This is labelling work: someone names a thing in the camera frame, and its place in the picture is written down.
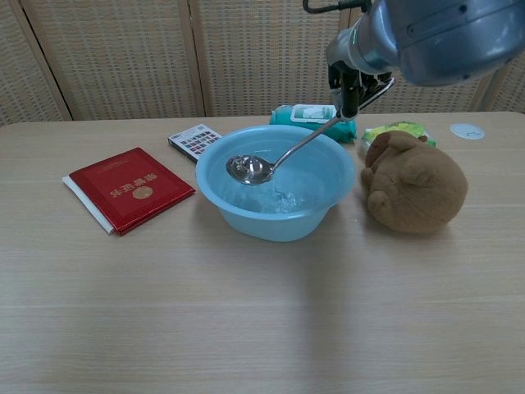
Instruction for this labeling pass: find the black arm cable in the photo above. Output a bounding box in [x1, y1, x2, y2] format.
[303, 0, 370, 13]

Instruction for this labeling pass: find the green tissue pack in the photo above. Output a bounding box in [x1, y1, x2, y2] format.
[358, 120, 438, 159]

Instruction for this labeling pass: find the round white table grommet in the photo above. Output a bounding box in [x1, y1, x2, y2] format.
[449, 122, 486, 140]

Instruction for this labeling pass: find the stainless steel ladle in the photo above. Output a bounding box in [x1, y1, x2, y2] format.
[225, 77, 396, 186]

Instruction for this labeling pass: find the brown plush toy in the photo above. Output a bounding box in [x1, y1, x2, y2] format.
[360, 132, 469, 236]

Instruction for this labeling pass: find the light blue plastic basin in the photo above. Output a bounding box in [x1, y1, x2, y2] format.
[194, 124, 356, 243]

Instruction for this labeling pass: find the woven folding screen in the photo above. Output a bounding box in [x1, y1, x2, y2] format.
[0, 0, 525, 127]

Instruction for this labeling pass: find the small colourful printed box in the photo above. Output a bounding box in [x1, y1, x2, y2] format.
[167, 123, 223, 164]

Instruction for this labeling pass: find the teal wet wipes pack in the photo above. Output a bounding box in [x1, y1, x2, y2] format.
[268, 103, 359, 144]

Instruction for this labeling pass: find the red certificate folder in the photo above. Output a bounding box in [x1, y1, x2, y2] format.
[68, 147, 196, 237]

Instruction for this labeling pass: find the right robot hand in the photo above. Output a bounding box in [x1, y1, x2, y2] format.
[328, 60, 395, 122]

